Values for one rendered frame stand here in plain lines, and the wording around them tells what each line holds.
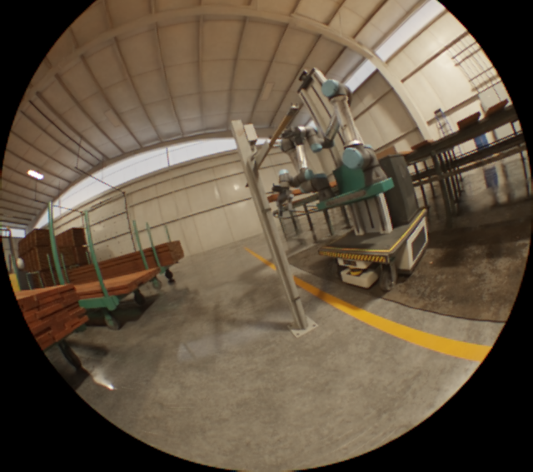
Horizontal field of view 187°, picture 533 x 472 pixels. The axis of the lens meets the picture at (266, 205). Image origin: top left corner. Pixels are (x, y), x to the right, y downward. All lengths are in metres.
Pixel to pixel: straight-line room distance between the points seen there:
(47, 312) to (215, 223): 8.74
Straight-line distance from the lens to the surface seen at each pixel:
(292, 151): 1.43
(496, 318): 1.01
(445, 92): 8.07
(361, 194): 1.03
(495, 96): 7.60
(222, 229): 9.10
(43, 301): 1.16
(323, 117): 1.53
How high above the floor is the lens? 0.72
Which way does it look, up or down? 4 degrees up
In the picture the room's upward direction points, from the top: 18 degrees counter-clockwise
